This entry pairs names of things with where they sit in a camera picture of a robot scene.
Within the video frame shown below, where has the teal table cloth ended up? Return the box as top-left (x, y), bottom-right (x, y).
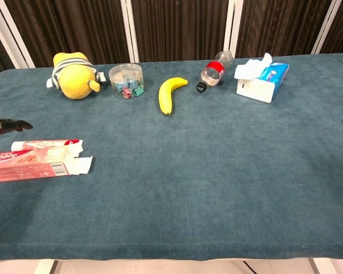
top-left (0, 53), bottom-right (343, 262)

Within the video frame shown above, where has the blue white tissue pack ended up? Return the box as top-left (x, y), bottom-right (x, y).
top-left (234, 53), bottom-right (290, 104)

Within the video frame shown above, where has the yellow banana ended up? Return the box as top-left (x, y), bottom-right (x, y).
top-left (158, 76), bottom-right (189, 116)

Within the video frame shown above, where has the red Colgate toothpaste box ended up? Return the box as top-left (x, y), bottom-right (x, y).
top-left (0, 148), bottom-right (94, 184)

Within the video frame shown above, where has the dark folding screen with white frame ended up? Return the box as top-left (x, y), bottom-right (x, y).
top-left (0, 0), bottom-right (343, 80)

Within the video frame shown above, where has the yellow striped plush toy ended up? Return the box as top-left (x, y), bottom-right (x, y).
top-left (46, 51), bottom-right (106, 100)

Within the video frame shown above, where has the clear bottle with red label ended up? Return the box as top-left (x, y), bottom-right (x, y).
top-left (193, 50), bottom-right (234, 95)

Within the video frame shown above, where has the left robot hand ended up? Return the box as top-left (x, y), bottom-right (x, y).
top-left (0, 118), bottom-right (34, 176)

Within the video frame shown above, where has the clear jar of binder clips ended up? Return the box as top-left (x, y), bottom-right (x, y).
top-left (108, 63), bottom-right (145, 100)

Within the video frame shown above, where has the red white toothpaste tube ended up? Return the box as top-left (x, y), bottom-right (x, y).
top-left (10, 139), bottom-right (84, 152)

